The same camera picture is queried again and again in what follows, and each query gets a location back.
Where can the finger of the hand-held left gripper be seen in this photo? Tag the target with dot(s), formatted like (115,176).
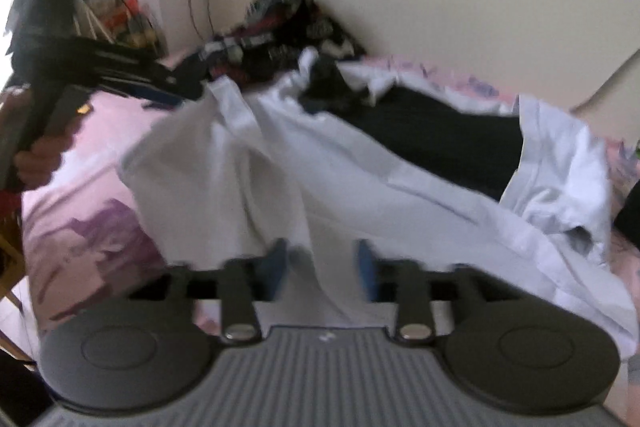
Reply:
(130,57)
(165,89)

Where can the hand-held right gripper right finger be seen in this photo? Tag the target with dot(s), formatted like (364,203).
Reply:
(367,272)

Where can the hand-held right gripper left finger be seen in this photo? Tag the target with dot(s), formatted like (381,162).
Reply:
(275,272)

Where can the white shirt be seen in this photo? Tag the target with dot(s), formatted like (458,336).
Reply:
(300,167)

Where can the black patterned knit sweater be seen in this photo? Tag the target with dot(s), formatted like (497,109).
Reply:
(280,37)

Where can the person's left hand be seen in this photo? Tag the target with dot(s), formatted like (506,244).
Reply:
(42,162)

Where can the colourful clutter pile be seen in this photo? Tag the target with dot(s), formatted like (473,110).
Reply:
(130,22)

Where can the black cloth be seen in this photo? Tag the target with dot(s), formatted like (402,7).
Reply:
(440,132)

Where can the pink floral bedsheet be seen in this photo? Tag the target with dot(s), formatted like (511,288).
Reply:
(75,227)

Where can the wooden furniture piece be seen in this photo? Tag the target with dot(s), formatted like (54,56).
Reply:
(7,252)

